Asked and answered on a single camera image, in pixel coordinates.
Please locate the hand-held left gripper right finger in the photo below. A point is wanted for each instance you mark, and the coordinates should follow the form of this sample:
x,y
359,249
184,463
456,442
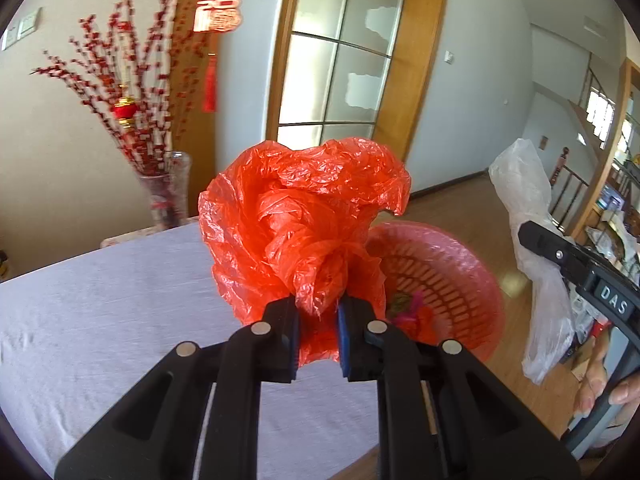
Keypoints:
x,y
344,347

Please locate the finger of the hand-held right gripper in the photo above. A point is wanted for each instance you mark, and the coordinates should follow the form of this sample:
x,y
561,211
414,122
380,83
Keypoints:
x,y
550,245

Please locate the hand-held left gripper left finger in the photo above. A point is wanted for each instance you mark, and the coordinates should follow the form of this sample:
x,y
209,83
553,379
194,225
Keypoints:
x,y
295,345

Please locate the clear plastic bag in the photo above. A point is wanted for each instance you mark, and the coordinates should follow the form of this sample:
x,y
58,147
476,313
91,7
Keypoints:
x,y
525,185

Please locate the red plastic basket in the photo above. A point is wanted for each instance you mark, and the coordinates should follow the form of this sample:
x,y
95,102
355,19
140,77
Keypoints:
x,y
450,290

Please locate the red knotted plastic bag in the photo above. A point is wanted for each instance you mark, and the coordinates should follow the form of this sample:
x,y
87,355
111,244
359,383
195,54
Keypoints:
x,y
300,210

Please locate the person's right hand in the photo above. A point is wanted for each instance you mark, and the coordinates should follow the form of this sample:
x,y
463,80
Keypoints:
x,y
590,380

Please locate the pile of household clutter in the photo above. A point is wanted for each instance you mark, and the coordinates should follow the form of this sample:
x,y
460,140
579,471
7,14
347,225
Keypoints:
x,y
612,240

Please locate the wooden stair railing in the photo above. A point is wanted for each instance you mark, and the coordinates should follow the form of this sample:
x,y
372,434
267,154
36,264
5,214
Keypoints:
x,y
567,185

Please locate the pink plastic colander basket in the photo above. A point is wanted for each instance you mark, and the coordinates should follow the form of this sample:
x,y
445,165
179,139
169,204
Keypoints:
x,y
480,280

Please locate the white table cover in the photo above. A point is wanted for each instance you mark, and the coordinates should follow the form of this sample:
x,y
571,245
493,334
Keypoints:
x,y
125,310

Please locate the clear glass vase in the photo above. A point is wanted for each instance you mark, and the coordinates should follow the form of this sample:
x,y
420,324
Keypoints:
x,y
167,195

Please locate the frosted glass door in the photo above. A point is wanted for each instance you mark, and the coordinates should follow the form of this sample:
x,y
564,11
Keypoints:
x,y
340,50

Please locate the small red lantern ornament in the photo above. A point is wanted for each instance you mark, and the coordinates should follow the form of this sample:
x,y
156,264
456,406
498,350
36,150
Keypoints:
x,y
124,110

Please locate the red berry branches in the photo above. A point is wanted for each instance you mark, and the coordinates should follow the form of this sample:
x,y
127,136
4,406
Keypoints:
x,y
125,75

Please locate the red character tassel ornament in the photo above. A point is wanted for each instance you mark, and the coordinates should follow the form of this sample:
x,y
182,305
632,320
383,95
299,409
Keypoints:
x,y
217,12

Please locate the wooden partition frame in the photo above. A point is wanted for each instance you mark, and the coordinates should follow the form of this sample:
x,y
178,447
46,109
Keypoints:
x,y
617,125

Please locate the small white door-side switch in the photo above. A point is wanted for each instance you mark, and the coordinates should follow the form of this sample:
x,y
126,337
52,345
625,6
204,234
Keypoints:
x,y
450,57

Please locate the wooden door frame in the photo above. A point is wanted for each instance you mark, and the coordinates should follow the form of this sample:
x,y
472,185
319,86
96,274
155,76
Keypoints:
x,y
415,60

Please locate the wooden wall trim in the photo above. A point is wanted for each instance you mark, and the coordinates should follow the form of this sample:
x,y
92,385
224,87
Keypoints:
x,y
192,125

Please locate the white wall switch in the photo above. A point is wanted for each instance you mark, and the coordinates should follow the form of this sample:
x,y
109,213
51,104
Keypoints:
x,y
29,24

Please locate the white wall socket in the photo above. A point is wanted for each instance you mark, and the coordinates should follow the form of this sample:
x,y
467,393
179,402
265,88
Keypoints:
x,y
6,40

